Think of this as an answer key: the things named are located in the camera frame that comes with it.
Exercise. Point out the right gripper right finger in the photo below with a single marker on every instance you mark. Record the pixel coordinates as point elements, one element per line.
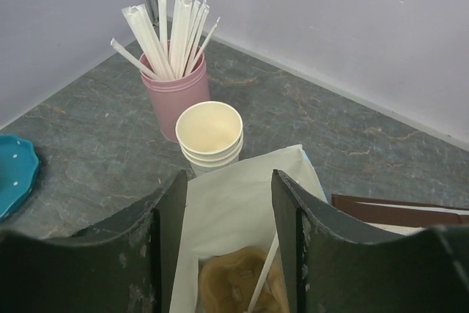
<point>333,262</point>

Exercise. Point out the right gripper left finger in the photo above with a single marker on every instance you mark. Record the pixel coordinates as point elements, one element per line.
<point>124,263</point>

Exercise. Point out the single white straw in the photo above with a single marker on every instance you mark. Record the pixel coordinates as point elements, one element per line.
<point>263,274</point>

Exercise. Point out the brown cardboard cup carrier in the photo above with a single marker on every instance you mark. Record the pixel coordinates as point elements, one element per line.
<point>227,283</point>

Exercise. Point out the blue white paper bag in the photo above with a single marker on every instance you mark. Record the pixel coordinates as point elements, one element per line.
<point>231,208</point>

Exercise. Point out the colourful patchwork placemat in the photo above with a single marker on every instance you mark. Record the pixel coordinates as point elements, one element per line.
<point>400,217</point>

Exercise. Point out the blue dotted plate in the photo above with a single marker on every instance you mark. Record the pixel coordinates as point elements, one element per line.
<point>20,167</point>

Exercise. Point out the stack of paper cups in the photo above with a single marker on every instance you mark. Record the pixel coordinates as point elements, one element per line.
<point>210,135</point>

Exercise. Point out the pink straw holder cup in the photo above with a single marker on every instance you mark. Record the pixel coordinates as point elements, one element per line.
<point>170,98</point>

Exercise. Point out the bundle of wrapped straws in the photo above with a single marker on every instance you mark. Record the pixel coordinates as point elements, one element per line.
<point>172,53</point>

